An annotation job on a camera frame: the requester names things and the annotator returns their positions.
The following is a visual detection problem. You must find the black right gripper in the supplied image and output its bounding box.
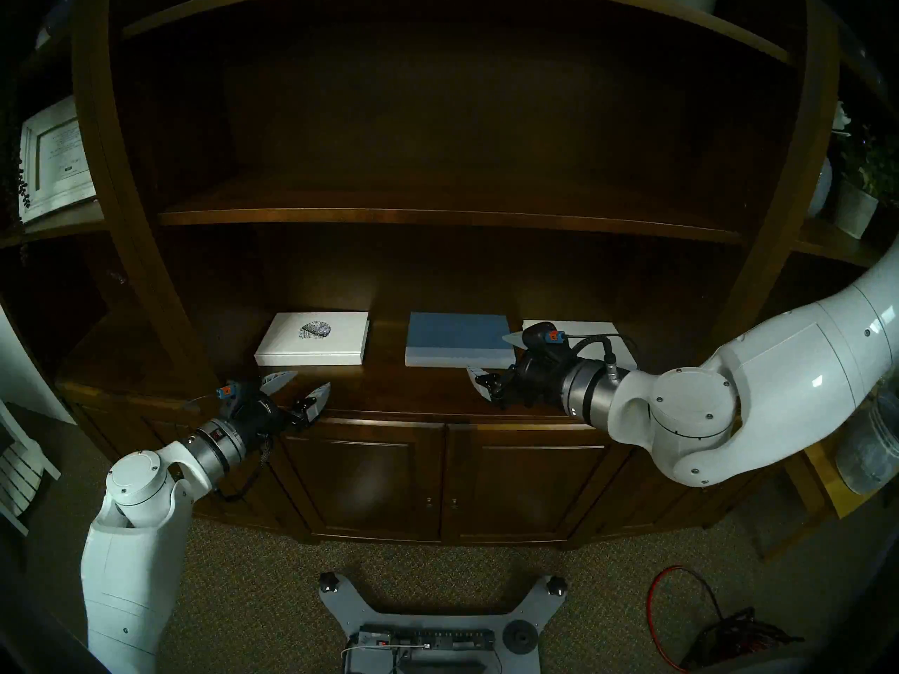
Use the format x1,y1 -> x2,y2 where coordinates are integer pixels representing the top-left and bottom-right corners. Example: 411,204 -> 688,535
466,331 -> 573,409

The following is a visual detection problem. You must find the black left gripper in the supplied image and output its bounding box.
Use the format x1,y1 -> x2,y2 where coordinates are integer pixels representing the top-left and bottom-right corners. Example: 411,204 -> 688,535
237,371 -> 332,447

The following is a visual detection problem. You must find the white book with round emblem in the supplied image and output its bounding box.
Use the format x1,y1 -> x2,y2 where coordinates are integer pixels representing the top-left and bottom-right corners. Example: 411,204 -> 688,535
254,311 -> 370,366

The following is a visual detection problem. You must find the blue hardcover book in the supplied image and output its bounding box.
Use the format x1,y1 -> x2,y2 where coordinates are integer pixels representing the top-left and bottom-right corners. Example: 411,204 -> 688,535
405,312 -> 517,369

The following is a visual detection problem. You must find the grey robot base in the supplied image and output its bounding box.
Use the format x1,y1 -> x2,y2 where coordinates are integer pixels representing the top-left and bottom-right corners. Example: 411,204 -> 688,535
318,572 -> 568,674

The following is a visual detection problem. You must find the white book with pale-blue band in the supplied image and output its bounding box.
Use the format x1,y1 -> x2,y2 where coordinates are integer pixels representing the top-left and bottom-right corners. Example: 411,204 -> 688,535
523,319 -> 638,371

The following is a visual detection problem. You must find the dark wooden bookshelf cabinet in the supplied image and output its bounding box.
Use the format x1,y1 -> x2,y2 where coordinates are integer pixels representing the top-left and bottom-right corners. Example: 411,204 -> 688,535
0,0 -> 899,550

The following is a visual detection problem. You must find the grey electronics box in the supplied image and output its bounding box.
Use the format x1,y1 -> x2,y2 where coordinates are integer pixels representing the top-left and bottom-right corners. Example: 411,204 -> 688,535
358,627 -> 497,656

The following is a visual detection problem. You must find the white slatted side table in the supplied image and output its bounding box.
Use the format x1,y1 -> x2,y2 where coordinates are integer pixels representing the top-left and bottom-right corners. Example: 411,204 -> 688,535
0,399 -> 63,536

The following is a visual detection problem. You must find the white framed certificate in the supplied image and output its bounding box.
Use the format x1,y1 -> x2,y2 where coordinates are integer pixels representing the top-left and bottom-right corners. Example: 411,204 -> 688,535
19,95 -> 98,224

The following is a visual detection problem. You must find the dark hanging bead plant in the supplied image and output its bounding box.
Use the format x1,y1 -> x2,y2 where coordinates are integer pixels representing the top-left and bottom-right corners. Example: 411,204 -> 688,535
4,97 -> 32,259

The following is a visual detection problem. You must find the round white vase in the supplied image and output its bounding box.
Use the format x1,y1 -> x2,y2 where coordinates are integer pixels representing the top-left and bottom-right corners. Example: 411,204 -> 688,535
806,157 -> 834,220

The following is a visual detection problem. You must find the clear plastic container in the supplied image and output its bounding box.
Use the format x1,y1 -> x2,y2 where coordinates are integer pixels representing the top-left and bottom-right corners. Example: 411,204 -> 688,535
834,390 -> 899,496

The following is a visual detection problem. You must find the white plant pot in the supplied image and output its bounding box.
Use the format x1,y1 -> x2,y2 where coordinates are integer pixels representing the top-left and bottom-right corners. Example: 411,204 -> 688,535
833,180 -> 880,240

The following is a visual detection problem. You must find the green potted plant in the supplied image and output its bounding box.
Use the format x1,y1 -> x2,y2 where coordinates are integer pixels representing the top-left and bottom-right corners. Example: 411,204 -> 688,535
839,125 -> 899,206

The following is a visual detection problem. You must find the right wrist camera orange tip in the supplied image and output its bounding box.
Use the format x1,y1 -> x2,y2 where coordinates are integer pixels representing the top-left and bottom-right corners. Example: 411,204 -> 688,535
523,322 -> 570,350

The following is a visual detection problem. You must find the black braided left gripper cable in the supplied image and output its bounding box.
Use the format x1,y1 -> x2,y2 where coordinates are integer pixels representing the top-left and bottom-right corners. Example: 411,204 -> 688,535
214,437 -> 275,501

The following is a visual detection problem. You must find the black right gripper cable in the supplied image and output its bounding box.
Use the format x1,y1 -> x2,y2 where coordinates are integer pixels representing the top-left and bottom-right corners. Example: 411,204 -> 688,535
567,334 -> 636,382

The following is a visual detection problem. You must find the red cable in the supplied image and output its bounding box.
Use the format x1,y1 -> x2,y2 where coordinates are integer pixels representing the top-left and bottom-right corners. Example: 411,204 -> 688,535
646,566 -> 724,670

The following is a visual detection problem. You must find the black and red cable reel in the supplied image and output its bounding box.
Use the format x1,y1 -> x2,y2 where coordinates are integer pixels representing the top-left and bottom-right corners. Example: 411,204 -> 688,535
681,607 -> 801,674

